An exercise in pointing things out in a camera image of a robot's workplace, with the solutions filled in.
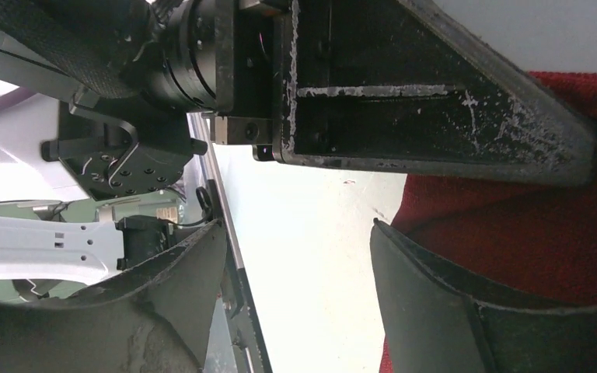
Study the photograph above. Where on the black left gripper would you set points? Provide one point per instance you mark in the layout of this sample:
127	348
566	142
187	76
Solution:
217	57

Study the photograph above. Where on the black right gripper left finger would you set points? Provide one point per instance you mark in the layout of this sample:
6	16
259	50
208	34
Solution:
155	317

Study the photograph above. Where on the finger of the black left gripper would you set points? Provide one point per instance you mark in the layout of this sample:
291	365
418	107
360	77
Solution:
401	87

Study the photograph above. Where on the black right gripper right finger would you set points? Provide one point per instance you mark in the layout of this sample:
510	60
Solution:
441	317

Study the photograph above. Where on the red cloth napkin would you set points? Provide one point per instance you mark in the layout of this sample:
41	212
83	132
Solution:
537	239

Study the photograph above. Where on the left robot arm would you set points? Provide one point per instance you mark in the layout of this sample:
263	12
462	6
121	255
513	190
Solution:
95	58

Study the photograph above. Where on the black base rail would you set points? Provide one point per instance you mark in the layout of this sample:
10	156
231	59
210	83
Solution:
236	339

